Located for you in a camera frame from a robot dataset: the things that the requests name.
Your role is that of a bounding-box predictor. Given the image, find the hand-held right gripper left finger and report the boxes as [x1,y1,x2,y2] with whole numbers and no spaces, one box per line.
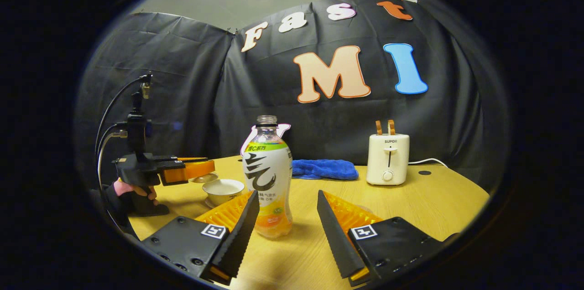
[141,190,261,286]

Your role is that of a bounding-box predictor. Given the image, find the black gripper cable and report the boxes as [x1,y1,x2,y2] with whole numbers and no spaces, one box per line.
[94,74,152,158]

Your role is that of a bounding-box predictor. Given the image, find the blue towel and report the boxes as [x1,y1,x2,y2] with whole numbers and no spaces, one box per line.
[291,159,359,181]

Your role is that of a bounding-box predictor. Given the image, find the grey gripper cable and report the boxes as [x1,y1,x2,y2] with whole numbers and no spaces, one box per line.
[97,130,129,231]

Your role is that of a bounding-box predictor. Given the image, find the white toaster cable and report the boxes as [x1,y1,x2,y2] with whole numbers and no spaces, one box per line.
[407,158,450,169]

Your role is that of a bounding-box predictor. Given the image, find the white toaster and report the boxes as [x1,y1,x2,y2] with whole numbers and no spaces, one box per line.
[366,134,410,186]

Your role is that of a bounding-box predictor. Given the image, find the black backdrop cloth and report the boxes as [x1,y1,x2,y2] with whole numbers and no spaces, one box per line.
[75,0,502,190]

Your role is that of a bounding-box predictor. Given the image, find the plastic water bottle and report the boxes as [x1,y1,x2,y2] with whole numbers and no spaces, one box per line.
[240,115,293,239]

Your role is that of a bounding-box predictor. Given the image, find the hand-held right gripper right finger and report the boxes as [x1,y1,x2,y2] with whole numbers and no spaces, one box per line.
[317,190,450,287]

